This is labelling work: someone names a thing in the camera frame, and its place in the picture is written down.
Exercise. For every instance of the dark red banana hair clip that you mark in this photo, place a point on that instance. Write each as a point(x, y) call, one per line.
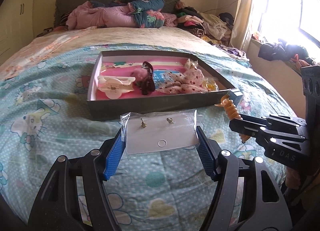
point(148, 86)

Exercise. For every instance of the dark clothes on windowsill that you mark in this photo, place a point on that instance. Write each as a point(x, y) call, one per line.
point(283, 51)

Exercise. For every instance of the cream built-in wardrobe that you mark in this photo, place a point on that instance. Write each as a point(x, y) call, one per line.
point(16, 26)

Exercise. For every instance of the pile of clothes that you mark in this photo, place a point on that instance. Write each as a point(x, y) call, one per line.
point(215, 30)

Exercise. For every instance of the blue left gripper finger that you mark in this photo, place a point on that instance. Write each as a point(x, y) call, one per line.
point(115, 149)
point(208, 151)

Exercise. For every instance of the pink quilted comforter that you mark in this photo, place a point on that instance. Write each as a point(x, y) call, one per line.
point(85, 16)

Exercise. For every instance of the cream curtain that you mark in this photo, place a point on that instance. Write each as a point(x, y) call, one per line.
point(241, 32)

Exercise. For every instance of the peach floral blanket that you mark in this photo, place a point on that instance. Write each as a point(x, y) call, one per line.
point(39, 50)

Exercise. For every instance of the pink book with blue label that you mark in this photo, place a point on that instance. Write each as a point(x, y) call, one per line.
point(156, 77)

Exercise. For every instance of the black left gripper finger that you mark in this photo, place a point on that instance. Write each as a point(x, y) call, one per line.
point(284, 123)
point(257, 128)

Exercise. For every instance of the cream claw hair clip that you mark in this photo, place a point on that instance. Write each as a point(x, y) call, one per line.
point(115, 86)

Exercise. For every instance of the earring card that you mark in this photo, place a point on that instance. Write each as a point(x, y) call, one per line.
point(159, 131)

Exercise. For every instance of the person's right hand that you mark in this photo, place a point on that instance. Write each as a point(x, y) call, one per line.
point(292, 179)

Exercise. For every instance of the polka dot sheer scrunchie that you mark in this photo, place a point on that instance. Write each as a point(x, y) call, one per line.
point(190, 82)

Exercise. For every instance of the dark cardboard tray box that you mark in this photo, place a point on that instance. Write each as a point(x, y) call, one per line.
point(112, 109)

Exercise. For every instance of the beige bed blanket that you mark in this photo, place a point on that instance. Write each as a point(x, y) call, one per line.
point(164, 37)

